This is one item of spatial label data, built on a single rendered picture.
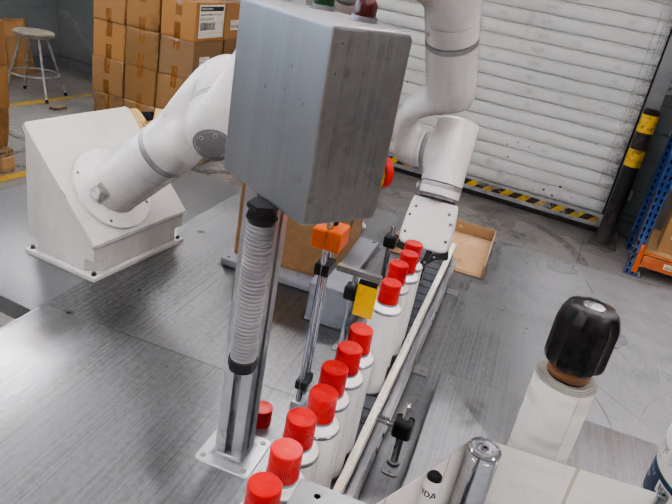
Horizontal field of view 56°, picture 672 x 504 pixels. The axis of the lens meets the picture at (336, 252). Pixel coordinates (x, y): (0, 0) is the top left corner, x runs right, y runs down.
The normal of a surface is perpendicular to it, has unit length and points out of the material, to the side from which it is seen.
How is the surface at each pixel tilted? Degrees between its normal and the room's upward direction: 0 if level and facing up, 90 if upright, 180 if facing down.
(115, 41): 90
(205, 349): 0
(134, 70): 87
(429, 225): 69
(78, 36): 90
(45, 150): 47
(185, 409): 0
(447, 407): 0
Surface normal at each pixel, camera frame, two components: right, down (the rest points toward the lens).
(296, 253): -0.29, 0.36
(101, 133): 0.76, -0.37
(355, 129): 0.58, 0.43
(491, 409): 0.17, -0.90
